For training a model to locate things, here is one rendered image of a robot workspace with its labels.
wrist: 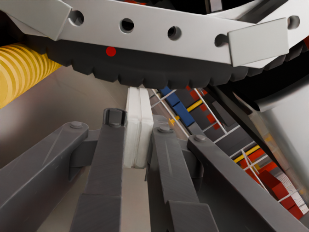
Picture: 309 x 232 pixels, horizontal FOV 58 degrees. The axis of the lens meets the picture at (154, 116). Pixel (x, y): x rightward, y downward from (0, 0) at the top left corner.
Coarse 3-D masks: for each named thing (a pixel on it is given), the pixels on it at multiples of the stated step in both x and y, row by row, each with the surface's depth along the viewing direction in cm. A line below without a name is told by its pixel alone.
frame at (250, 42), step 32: (0, 0) 23; (32, 0) 24; (64, 0) 24; (96, 0) 24; (288, 0) 25; (32, 32) 25; (64, 32) 25; (96, 32) 25; (128, 32) 29; (160, 32) 25; (192, 32) 26; (224, 32) 26; (256, 32) 26; (288, 32) 26; (256, 64) 27
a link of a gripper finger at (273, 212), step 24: (192, 144) 14; (216, 168) 12; (240, 168) 12; (216, 192) 12; (240, 192) 10; (264, 192) 10; (216, 216) 11; (240, 216) 10; (264, 216) 9; (288, 216) 9
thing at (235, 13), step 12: (216, 0) 35; (228, 0) 46; (240, 0) 39; (252, 0) 33; (192, 12) 48; (204, 12) 39; (216, 12) 33; (228, 12) 33; (240, 12) 33; (132, 24) 33
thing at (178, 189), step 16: (160, 128) 14; (160, 144) 13; (176, 144) 13; (160, 160) 12; (176, 160) 12; (160, 176) 10; (176, 176) 10; (160, 192) 10; (176, 192) 10; (192, 192) 10; (160, 208) 9; (176, 208) 8; (192, 208) 8; (208, 208) 8; (160, 224) 9; (176, 224) 7; (192, 224) 7; (208, 224) 7
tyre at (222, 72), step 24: (0, 24) 32; (48, 48) 33; (72, 48) 33; (96, 48) 34; (120, 48) 34; (96, 72) 35; (120, 72) 35; (144, 72) 35; (168, 72) 35; (192, 72) 35; (216, 72) 36; (240, 72) 36
